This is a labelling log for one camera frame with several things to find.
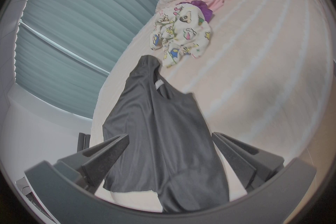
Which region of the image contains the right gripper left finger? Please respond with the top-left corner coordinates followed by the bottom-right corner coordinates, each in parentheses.
top-left (54, 134), bottom-right (130, 188)

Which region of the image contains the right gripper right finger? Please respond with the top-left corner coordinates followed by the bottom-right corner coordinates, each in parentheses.
top-left (211, 132), bottom-right (285, 190)

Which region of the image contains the black sleeveless top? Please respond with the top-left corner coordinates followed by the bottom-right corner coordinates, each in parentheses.
top-left (102, 55), bottom-right (231, 213)

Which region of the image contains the bed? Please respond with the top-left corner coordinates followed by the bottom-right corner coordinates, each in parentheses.
top-left (90, 0), bottom-right (336, 214)

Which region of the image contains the blue-green curtain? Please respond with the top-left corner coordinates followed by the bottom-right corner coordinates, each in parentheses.
top-left (14, 25), bottom-right (110, 120)
top-left (21, 0), bottom-right (169, 73)

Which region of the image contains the white printed pyjama top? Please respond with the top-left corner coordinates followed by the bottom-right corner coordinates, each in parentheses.
top-left (150, 3), bottom-right (212, 69)

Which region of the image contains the purple garment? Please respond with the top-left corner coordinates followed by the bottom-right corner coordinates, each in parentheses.
top-left (181, 0), bottom-right (214, 23)

